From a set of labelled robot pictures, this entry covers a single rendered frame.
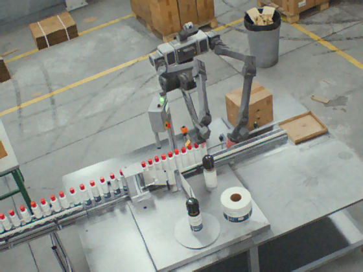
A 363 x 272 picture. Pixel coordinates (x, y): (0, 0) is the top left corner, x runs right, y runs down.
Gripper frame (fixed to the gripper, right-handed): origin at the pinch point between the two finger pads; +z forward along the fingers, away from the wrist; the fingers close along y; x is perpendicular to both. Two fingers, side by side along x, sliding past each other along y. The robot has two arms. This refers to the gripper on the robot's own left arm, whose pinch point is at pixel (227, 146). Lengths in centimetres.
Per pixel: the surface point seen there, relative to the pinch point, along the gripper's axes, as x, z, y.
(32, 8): -32, 110, -545
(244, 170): 9.9, 6.3, 18.4
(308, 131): 59, -34, 6
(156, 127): -63, 1, -2
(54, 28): -16, 99, -446
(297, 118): 60, -35, -12
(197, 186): -23.4, 26.8, 21.1
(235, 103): 4.1, -27.2, -23.6
